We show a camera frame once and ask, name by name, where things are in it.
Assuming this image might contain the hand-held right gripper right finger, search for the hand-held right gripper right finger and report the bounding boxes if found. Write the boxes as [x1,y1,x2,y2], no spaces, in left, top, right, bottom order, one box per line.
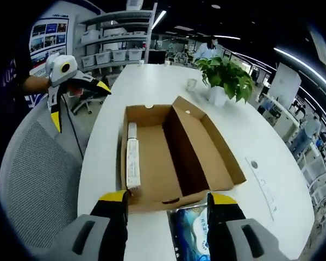
[205,191,289,261]

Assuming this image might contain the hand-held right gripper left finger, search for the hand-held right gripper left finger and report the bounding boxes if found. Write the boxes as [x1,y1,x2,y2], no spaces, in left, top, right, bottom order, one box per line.
[53,189,130,261]

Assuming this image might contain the white blue soft wipes pack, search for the white blue soft wipes pack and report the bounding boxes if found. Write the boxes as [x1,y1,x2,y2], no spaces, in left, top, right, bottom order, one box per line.
[166,205,216,261]

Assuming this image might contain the brown cardboard shoe box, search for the brown cardboard shoe box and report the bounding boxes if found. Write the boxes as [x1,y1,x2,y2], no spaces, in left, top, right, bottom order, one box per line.
[120,95,247,215]

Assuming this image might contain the row of white storage bins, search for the row of white storage bins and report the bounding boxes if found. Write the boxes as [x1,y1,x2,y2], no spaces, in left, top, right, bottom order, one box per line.
[81,48,147,68]

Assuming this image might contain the person's dark shirt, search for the person's dark shirt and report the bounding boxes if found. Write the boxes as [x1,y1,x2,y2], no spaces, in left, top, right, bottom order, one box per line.
[0,21,35,109]

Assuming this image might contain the grey storage shelf rack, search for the grey storage shelf rack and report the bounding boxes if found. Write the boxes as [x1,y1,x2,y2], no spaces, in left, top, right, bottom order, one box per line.
[75,4,158,74]

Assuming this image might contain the white table socket strip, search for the white table socket strip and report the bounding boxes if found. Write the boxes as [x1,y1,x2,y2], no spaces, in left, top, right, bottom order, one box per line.
[245,156,280,221]

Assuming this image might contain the small white carton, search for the small white carton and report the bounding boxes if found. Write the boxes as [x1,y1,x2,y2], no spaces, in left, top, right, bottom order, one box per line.
[127,121,139,140]

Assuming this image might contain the black monitor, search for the black monitor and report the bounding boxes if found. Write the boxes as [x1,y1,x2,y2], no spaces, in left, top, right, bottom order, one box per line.
[147,49,167,65]

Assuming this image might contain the grey mesh office chair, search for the grey mesh office chair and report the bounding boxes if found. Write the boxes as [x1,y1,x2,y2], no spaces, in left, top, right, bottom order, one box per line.
[0,104,91,255]

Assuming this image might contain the clear cup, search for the clear cup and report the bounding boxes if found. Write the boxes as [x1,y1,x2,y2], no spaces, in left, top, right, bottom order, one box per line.
[186,77,198,92]

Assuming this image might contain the potted green plant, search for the potted green plant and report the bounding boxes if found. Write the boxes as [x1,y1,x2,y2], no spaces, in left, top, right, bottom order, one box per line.
[193,55,255,106]

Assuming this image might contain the black cable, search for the black cable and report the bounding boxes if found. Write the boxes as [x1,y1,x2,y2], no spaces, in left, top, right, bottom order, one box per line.
[60,92,85,161]

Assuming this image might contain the wall poster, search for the wall poster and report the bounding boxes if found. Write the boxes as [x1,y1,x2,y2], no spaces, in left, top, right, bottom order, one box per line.
[28,16,72,78]

